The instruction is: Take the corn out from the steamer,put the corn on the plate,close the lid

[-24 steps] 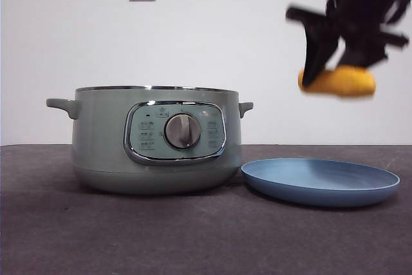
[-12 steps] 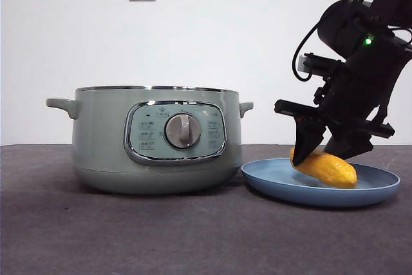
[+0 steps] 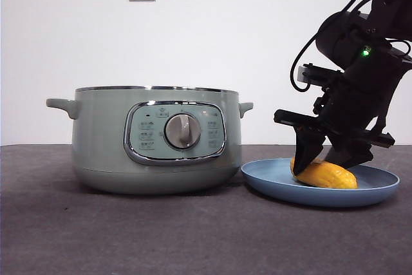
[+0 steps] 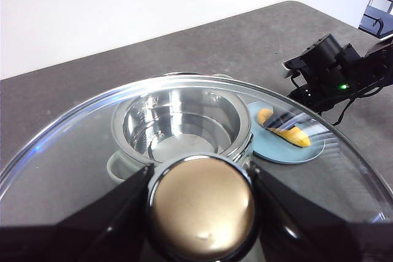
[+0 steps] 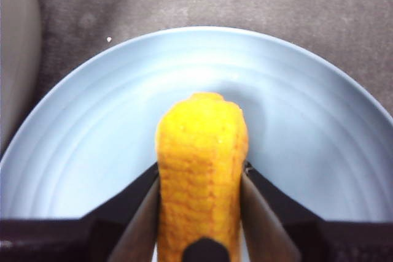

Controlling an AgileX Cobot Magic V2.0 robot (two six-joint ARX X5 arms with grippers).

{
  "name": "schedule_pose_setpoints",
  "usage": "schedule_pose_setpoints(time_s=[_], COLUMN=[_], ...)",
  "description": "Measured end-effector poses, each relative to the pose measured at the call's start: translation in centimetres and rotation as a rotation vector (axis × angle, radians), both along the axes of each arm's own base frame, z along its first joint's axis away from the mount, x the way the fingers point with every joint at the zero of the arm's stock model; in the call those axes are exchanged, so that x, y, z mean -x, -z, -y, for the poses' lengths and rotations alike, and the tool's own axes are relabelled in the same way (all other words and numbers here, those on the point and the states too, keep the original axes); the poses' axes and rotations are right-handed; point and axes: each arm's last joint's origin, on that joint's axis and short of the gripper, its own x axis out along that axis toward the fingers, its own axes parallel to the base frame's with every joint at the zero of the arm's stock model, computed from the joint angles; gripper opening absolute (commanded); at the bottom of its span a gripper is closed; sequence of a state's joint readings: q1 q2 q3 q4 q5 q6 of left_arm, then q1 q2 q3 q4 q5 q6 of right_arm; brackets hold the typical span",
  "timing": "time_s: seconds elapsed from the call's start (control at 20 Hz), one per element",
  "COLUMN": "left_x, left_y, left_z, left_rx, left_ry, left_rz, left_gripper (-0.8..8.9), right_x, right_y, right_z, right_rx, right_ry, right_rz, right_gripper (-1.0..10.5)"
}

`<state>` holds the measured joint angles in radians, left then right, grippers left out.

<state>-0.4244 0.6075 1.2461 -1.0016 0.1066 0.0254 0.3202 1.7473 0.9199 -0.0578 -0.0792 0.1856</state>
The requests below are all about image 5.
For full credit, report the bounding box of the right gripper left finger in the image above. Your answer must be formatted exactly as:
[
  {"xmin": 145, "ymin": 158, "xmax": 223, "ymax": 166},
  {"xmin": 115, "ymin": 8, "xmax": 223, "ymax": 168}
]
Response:
[{"xmin": 0, "ymin": 163, "xmax": 161, "ymax": 262}]

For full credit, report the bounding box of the blue round plate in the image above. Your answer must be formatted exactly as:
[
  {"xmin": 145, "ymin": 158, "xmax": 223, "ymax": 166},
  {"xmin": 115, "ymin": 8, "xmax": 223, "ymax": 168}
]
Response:
[{"xmin": 0, "ymin": 25, "xmax": 393, "ymax": 262}]

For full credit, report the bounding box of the pale green electric steamer pot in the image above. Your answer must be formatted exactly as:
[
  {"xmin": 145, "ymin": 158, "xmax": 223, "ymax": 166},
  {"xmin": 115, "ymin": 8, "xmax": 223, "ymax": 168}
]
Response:
[{"xmin": 0, "ymin": 0, "xmax": 42, "ymax": 156}]

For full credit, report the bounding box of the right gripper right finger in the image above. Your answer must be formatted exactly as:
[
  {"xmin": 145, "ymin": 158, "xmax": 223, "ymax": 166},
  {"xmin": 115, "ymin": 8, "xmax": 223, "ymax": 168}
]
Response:
[{"xmin": 240, "ymin": 161, "xmax": 393, "ymax": 262}]

